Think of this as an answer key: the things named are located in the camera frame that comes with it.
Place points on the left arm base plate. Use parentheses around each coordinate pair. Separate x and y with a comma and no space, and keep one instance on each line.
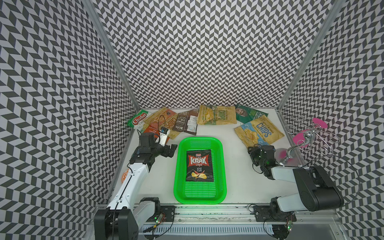
(166,214)

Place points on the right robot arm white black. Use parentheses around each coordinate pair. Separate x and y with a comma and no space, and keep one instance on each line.
(316,190)

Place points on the green red Chuba bag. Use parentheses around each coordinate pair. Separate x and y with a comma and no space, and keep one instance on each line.
(137,122)

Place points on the yellow blue Chips bag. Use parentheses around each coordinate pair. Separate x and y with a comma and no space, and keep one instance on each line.
(260,131)

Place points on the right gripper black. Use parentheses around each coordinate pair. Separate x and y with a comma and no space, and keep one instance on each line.
(254,150)

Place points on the black Krax chips bag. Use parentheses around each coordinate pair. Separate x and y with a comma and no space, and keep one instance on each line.
(200,166)

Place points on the chrome pink cup stand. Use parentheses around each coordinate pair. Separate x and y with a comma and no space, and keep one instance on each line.
(304,141)

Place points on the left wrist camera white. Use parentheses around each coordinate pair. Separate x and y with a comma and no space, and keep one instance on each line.
(164,135)

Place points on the brown dark snack bag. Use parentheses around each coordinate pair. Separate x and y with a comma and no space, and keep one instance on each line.
(187,122)

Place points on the yellow green Chips bag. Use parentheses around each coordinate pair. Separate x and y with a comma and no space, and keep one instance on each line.
(217,115)

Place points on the red orange snack bag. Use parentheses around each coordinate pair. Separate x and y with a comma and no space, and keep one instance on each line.
(151,129)

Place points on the orange Chips bag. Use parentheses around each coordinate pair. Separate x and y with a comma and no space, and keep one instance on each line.
(163,118)

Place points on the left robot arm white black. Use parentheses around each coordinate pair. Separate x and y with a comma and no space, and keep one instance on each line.
(120,220)

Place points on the green Real chips bag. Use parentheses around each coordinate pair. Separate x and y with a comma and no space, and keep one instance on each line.
(245,114)

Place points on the aluminium front rail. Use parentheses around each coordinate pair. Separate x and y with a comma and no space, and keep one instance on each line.
(240,214)

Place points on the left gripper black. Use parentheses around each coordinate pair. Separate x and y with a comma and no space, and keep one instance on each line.
(165,153)

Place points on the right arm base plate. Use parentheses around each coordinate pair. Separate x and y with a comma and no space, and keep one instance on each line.
(266,213)

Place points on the green plastic basket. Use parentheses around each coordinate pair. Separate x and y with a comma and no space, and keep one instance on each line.
(203,193)

